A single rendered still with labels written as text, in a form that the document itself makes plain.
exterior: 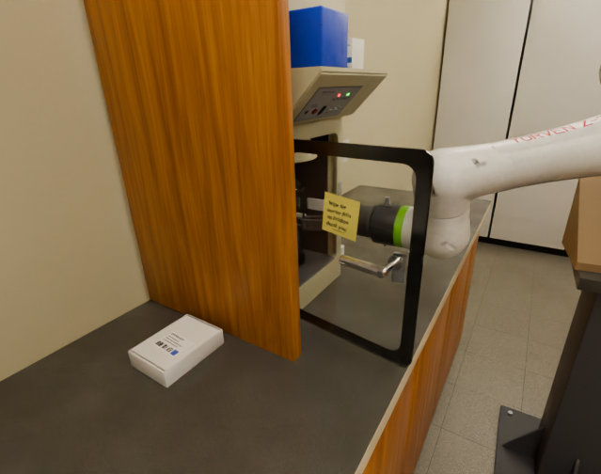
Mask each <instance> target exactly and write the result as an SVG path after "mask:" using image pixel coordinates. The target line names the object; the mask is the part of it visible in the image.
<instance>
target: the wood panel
mask: <svg viewBox="0 0 601 474"><path fill-rule="evenodd" d="M84 5H85V9H86V14H87V21H88V25H89V30H90V34H91V37H92V42H93V46H94V51H95V55H96V59H97V63H98V68H99V72H100V76H101V80H102V85H103V93H104V97H105V101H106V105H107V110H108V114H109V118H110V122H111V126H112V131H113V135H114V139H115V143H116V148H117V152H118V157H119V164H120V168H121V173H122V177H123V181H124V185H125V189H126V194H127V198H128V202H129V206H130V211H131V215H132V219H133V223H134V231H135V236H136V240H137V244H138V248H139V253H140V257H141V260H142V265H143V269H144V274H145V278H146V282H147V286H148V291H149V295H150V300H152V301H155V302H157V303H159V304H162V305H164V306H166V307H168V308H172V309H174V310H177V311H178V312H180V313H183V314H185V315H186V314H189V315H192V316H194V317H196V318H198V319H200V320H202V321H204V322H206V323H209V324H212V325H215V326H217V327H219V328H221V329H222V330H223V331H224V332H226V333H229V334H231V335H232V336H235V337H237V338H239V339H241V340H245V341H247V342H250V343H252V344H254V345H256V346H259V347H261V348H262V349H265V350H267V351H269V352H272V353H274V354H276V355H278V356H282V357H284V358H287V359H289V360H290V361H292V362H294V361H295V360H296V359H297V358H298V357H299V356H301V354H302V352H301V326H300V301H299V275H298V249H297V224H296V198H295V173H294V147H293V96H292V71H291V45H290V20H289V0H84Z"/></svg>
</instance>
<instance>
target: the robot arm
mask: <svg viewBox="0 0 601 474"><path fill-rule="evenodd" d="M599 81H600V84H601V66H600V69H599ZM430 153H431V154H432V155H433V157H434V160H435V167H434V176H433V184H432V192H431V200H430V209H429V217H428V226H427V234H426V243H425V250H424V254H426V255H428V256H430V257H433V258H436V259H447V258H451V257H454V256H456V255H458V254H459V253H460V252H462V251H463V250H464V249H465V247H466V246H467V244H468V241H469V238H470V201H471V200H472V199H473V198H478V197H482V196H485V195H489V194H495V193H499V192H503V191H507V190H512V189H516V188H521V187H526V186H531V185H536V184H541V183H547V182H558V181H565V180H572V179H580V178H589V177H599V176H601V115H598V116H595V117H592V118H587V119H584V120H581V121H578V122H575V123H571V124H568V125H564V126H561V127H558V128H554V129H550V130H546V131H542V132H539V133H535V134H527V135H523V136H519V137H514V138H509V139H504V140H499V141H494V142H488V143H485V144H477V145H469V146H461V147H451V148H441V149H436V150H432V151H430Z"/></svg>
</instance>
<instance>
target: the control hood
mask: <svg viewBox="0 0 601 474"><path fill-rule="evenodd" d="M291 71H292V96H293V121H294V120H295V118H296V117H297V116H298V115H299V113H300V112H301V111H302V109H303V108H304V107H305V105H306V104H307V103H308V101H309V100H310V99H311V97H312V96H313V95H314V93H315V92H316V91H317V90H318V88H319V87H361V86H363V87H362V88H361V89H360V90H359V91H358V93H357V94H356V95H355V97H354V98H353V99H352V100H351V101H350V102H349V103H348V104H347V105H346V106H345V107H344V108H343V109H342V111H341V112H340V113H339V114H338V115H336V116H331V117H325V118H315V119H309V120H303V121H297V122H294V123H293V125H295V124H301V123H307V122H312V121H317V120H323V119H333V118H338V117H344V116H350V115H352V114H354V112H355V111H356V110H357V108H358V107H359V106H360V105H361V104H363V103H364V102H365V101H366V99H367V98H368V97H369V96H370V95H371V94H372V93H373V92H374V90H375V89H376V88H377V87H378V86H379V85H380V84H381V83H382V81H383V80H384V79H385V78H386V77H387V74H388V71H384V70H368V69H352V68H337V67H321V66H320V67H305V68H292V69H291Z"/></svg>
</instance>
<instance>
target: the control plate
mask: <svg viewBox="0 0 601 474"><path fill-rule="evenodd" d="M362 87H363V86H361V87H319V88H318V90H317V91H316V92H315V93H314V95H313V96H312V97H311V99H310V100H309V101H308V103H307V104H306V105H305V107H304V108H303V109H302V111H301V112H300V113H299V115H298V116H297V117H296V118H295V120H294V121H293V122H297V121H303V120H309V119H319V118H325V117H331V116H336V115H338V114H339V113H340V112H341V111H342V109H343V108H344V107H345V106H346V105H347V104H348V103H349V102H350V101H351V100H352V99H353V98H354V97H355V95H356V94H357V93H358V91H359V90H360V89H361V88H362ZM349 92H350V94H349V95H348V96H346V95H347V94H348V93H349ZM340 93H341V94H340ZM339 94H340V95H339ZM338 95H339V97H337V96H338ZM326 105H327V108H326V109H325V110H324V111H323V113H322V114H321V115H317V114H318V113H319V112H320V110H321V109H322V108H323V107H324V106H326ZM335 106H336V108H337V109H336V110H335V109H334V110H333V108H334V107H335ZM340 106H341V109H338V108H339V107H340ZM329 107H331V108H330V109H331V111H329V110H327V109H328V108H329ZM316 108H317V109H318V111H317V112H316V113H315V114H314V115H312V114H311V112H312V111H313V110H314V109H316ZM306 111H308V112H307V113H306V114H305V112H306Z"/></svg>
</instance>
